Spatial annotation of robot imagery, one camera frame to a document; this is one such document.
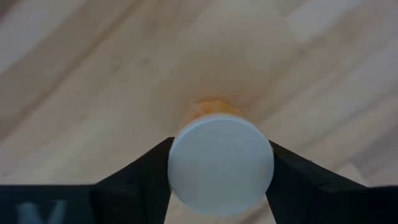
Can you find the amber pill bottle white cap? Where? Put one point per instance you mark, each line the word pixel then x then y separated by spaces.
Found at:
pixel 220 165

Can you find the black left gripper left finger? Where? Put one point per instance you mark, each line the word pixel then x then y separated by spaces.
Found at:
pixel 133 193

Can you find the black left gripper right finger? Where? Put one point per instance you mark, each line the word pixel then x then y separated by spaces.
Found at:
pixel 311 196

